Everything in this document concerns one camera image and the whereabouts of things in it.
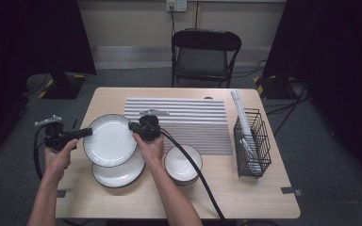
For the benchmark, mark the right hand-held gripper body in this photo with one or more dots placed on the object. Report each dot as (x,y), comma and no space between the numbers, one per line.
(149,128)

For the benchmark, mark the striped woven placemat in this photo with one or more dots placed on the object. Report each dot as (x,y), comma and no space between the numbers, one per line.
(194,125)

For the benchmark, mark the white chopstick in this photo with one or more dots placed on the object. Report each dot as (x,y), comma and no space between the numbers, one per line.
(238,109)
(242,109)

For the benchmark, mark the grey round floor plate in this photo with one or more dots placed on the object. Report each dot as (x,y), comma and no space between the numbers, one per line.
(34,83)

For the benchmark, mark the white wall outlet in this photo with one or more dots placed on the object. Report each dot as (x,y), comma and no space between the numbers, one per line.
(180,4)

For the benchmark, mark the person's left hand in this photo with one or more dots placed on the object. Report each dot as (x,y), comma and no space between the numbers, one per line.
(58,163)

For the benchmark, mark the black stand base yellow tape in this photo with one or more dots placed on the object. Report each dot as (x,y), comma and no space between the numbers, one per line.
(64,88)
(273,89)

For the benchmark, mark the white plate dark rim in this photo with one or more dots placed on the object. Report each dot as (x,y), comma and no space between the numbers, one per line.
(119,175)
(110,141)

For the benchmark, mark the grey tape strip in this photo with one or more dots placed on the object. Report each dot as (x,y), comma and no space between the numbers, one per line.
(290,190)
(61,194)

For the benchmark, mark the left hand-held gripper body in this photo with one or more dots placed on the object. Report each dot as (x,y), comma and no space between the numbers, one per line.
(55,138)

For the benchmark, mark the black folding chair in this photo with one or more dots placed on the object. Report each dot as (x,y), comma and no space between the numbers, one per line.
(205,40)

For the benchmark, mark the dark curtain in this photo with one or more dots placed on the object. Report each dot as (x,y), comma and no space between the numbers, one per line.
(336,47)
(28,37)

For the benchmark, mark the person's right hand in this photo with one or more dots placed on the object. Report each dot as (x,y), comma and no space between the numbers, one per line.
(152,153)

